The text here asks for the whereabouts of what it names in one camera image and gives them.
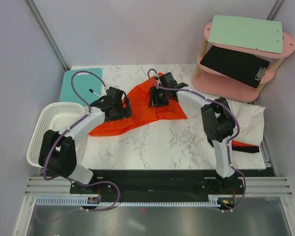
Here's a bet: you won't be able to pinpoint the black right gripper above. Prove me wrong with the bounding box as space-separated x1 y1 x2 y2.
148 87 169 108

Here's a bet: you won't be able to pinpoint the orange t shirt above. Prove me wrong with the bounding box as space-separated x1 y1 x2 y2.
89 80 187 137

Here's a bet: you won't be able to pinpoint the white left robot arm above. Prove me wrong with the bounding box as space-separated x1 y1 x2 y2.
38 87 132 193

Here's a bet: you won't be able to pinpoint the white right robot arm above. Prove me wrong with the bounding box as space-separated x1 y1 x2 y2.
147 69 240 194

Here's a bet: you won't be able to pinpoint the folded stacked shirts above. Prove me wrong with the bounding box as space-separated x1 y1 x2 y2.
232 140 260 153

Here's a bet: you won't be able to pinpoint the black marker pen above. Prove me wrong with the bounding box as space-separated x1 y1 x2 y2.
88 88 102 98

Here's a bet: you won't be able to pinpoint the teal cutting board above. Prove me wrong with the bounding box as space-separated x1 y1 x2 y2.
59 70 103 107

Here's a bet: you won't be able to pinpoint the pink three tier shelf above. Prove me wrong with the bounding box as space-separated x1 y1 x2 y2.
191 23 295 103

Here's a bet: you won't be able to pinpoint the white plastic basket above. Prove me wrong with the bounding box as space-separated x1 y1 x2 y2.
27 102 85 168

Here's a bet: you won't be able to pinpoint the black clipboard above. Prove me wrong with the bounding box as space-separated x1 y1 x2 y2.
200 46 270 88

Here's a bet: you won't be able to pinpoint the white cloth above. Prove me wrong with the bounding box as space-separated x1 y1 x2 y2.
228 100 265 146

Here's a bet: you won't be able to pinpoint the mint green board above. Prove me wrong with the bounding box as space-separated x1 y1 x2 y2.
208 15 283 53

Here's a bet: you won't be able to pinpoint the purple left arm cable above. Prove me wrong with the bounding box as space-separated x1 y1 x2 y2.
35 70 121 223

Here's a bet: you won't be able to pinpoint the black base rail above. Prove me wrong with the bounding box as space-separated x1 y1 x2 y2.
70 170 244 202

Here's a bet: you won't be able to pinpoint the white cable duct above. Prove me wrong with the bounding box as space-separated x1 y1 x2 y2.
35 196 222 207

